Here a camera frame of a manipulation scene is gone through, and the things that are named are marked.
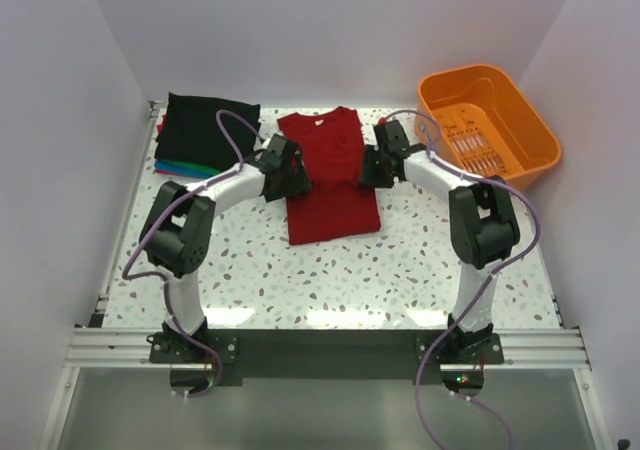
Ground red t shirt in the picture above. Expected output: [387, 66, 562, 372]
[277, 106, 381, 245]

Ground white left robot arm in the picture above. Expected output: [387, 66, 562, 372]
[139, 134, 311, 367]

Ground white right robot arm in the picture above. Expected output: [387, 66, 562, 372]
[360, 120, 520, 363]

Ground orange plastic basket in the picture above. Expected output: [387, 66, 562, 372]
[417, 64, 562, 191]

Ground blue folded t shirt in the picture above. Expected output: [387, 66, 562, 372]
[154, 160, 185, 175]

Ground green folded t shirt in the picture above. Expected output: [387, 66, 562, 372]
[164, 160, 220, 179]

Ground pink folded t shirt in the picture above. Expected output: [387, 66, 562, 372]
[156, 114, 166, 134]

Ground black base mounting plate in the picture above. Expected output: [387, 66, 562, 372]
[156, 329, 505, 390]

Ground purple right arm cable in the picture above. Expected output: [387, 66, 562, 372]
[384, 108, 544, 450]

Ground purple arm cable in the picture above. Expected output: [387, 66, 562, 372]
[121, 109, 266, 396]
[384, 108, 544, 450]

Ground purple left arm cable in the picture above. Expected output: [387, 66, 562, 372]
[121, 109, 266, 396]

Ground aluminium left frame rail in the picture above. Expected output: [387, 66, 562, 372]
[87, 100, 165, 328]

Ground aluminium frame rail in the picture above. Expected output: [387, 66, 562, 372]
[65, 328, 590, 370]
[87, 100, 165, 328]

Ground aluminium front frame rail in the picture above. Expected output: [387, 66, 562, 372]
[65, 328, 590, 370]

